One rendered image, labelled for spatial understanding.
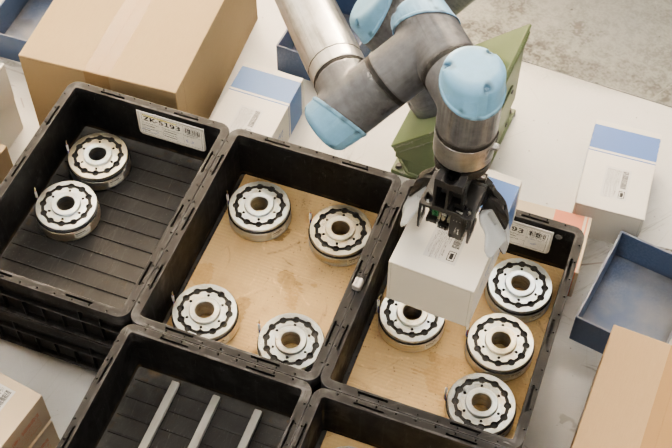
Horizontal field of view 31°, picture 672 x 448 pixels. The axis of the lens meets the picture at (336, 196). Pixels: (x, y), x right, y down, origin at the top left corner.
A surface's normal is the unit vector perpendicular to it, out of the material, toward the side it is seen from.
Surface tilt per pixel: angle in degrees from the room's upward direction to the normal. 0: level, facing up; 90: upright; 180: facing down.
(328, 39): 11
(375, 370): 0
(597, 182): 0
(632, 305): 0
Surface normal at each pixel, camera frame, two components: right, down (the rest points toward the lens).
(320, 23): -0.19, -0.61
